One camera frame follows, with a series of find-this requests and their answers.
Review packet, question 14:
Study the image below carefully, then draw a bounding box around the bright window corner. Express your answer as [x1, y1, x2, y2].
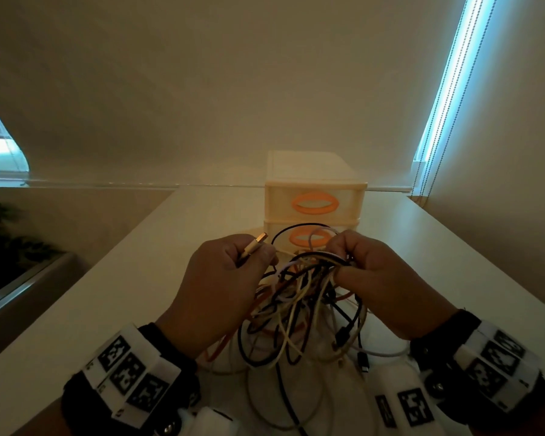
[0, 85, 30, 180]

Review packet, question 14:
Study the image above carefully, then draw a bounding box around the beaded blind pull chain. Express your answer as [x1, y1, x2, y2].
[411, 0, 500, 196]

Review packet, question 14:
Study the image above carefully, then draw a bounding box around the cream white USB cable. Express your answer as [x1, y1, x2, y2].
[238, 232, 269, 264]

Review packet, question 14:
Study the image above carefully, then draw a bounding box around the bright narrow window strip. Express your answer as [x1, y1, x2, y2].
[411, 0, 500, 196]

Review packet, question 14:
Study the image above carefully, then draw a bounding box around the person's left forearm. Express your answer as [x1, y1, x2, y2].
[8, 399, 73, 436]

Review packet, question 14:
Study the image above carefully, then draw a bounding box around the person's left hand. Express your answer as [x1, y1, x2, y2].
[155, 233, 278, 359]

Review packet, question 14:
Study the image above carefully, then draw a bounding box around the pile of cables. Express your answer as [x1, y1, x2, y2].
[197, 222, 412, 436]

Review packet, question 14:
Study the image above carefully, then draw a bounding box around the person's right hand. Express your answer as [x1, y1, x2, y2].
[325, 229, 458, 341]

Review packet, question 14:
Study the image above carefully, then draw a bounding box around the cream three-drawer organiser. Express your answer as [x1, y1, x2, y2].
[263, 151, 369, 255]

